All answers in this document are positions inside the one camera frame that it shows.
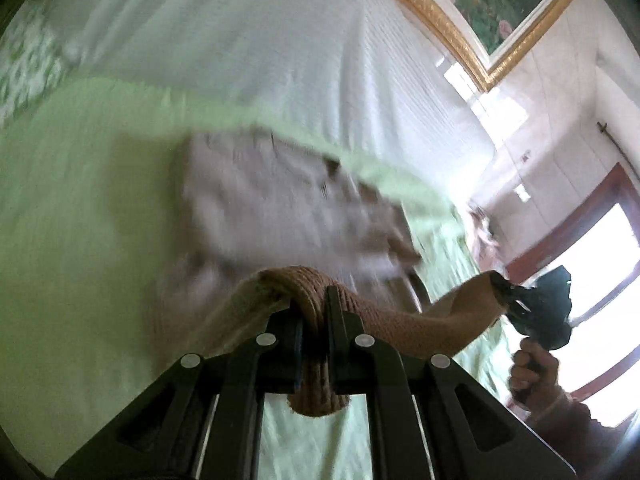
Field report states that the dark red window frame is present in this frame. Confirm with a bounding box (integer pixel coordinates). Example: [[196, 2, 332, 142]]
[[508, 164, 639, 427]]

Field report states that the gold framed floral painting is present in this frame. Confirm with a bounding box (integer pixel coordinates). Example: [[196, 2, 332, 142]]
[[398, 0, 573, 92]]

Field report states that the dark curtain rod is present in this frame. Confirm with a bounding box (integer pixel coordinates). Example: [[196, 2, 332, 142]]
[[597, 122, 640, 180]]

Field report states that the light green bed sheet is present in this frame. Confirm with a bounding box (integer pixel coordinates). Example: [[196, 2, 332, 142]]
[[1, 78, 478, 474]]

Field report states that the white striped long pillow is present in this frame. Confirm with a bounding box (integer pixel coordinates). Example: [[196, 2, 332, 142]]
[[50, 0, 495, 200]]

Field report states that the right hand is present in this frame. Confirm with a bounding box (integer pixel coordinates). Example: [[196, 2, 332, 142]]
[[508, 338, 564, 415]]

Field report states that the beige knitted sweater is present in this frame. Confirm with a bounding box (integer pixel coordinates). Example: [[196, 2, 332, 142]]
[[150, 127, 506, 417]]

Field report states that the green white patterned pillow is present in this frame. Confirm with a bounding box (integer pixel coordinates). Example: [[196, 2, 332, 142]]
[[0, 1, 70, 127]]

